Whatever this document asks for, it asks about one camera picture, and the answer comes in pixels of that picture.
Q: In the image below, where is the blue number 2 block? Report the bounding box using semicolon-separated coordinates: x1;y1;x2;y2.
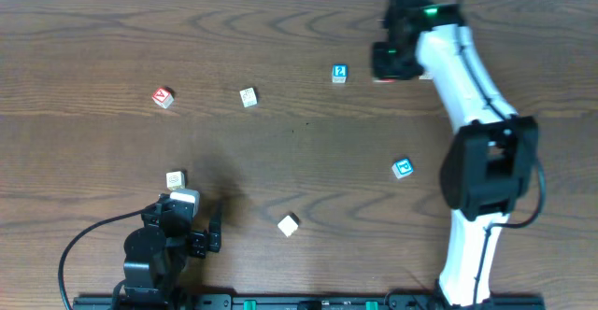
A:
331;64;349;84

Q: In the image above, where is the red letter A block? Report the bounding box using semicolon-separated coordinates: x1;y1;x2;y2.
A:
151;88;174;109

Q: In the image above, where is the red letter I block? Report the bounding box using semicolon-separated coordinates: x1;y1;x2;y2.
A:
373;78;396;83

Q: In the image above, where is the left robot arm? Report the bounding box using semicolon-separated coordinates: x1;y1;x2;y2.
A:
110;193;222;309

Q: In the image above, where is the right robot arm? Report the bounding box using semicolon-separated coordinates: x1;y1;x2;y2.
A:
371;0;546;309

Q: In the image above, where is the wooden block with oval drawing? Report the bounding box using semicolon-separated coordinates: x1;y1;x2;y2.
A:
165;171;186;190

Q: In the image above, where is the wooden block far right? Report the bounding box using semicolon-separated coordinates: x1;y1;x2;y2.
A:
419;71;433;80

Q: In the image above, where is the plain wooden block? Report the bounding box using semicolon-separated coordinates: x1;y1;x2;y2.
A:
278;214;299;237

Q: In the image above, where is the wooden block with line drawing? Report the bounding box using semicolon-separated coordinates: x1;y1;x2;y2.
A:
239;88;258;107

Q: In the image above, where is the blue letter P block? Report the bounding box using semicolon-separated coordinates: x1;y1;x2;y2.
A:
392;158;414;179

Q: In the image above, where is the left black cable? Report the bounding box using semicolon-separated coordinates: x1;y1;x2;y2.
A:
57;206;150;310

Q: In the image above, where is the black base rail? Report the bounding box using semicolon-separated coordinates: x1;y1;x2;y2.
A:
72;294;546;310

